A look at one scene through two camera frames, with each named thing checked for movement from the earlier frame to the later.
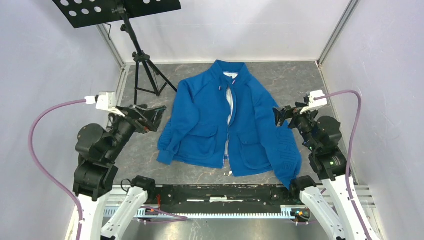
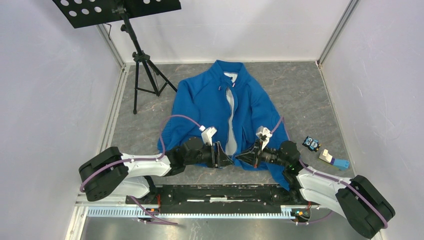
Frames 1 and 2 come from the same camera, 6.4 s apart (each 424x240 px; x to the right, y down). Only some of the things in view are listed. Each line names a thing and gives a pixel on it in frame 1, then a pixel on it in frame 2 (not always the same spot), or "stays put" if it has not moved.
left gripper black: [151, 118] to [218, 158]
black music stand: [77, 12] stays put
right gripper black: [288, 111] to [250, 157]
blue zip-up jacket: [227, 119] stays put
